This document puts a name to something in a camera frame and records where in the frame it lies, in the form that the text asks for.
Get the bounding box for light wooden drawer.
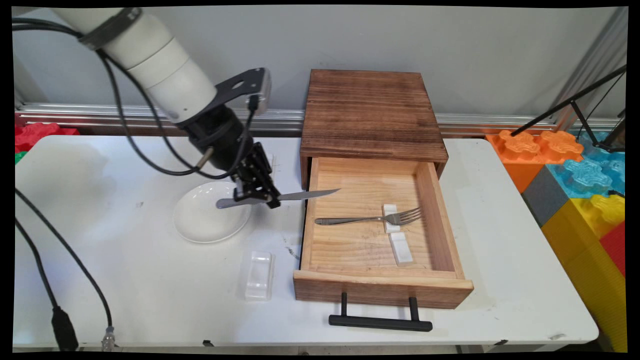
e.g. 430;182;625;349
293;157;475;310

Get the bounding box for black arm cable strap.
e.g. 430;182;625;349
79;7;144;51

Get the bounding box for red studded foam block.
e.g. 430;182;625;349
15;122;81;154

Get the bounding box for grey foam block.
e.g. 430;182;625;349
521;165;570;229

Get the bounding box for orange foam block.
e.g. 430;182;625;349
485;129;585;194

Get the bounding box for steel fork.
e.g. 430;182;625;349
315;207;424;227

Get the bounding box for black cable with silver connector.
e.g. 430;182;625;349
15;188;117;352

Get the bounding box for black bar drawer handle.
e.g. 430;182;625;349
328;292;434;333

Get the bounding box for black tripod stand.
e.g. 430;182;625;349
510;65;627;154

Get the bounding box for steel serrated table knife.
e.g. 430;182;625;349
216;188;342;210

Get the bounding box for black camera cable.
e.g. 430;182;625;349
12;17;261;181

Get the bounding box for blue foam block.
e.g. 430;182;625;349
545;131;626;200

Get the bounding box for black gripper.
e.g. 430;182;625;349
181;104;282;210

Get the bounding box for white round ceramic plate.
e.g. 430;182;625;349
173;181;253;244

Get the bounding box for dark wooden drawer cabinet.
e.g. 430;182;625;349
300;69;449;191

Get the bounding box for aluminium wall rail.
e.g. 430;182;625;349
15;102;621;139

